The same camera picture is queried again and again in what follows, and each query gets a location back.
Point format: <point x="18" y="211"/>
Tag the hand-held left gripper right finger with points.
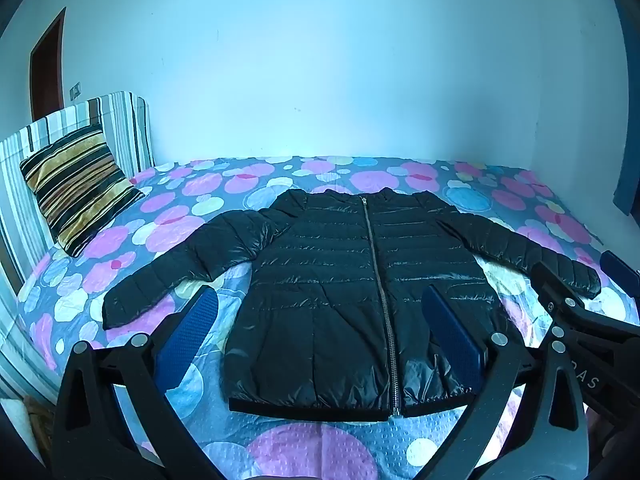
<point x="450" y="330"/>

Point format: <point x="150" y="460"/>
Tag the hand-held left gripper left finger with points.
<point x="197" y="320"/>

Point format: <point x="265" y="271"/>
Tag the dark blue curtain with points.
<point x="631" y="160"/>

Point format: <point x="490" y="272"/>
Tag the wall switch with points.
<point x="76" y="91"/>

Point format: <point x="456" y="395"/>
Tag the black puffer jacket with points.
<point x="325" y="285"/>

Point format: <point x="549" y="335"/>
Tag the bed with polka dot sheet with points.
<point x="165" y="200"/>

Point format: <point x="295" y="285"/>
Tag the striped brown pillow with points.
<point x="75" y="180"/>

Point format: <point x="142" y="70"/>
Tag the brown wooden door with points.
<point x="47" y="75"/>

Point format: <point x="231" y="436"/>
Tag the striped headboard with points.
<point x="120" y="125"/>

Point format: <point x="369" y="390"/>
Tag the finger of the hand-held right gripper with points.
<point x="555" y="285"/>
<point x="617" y="266"/>

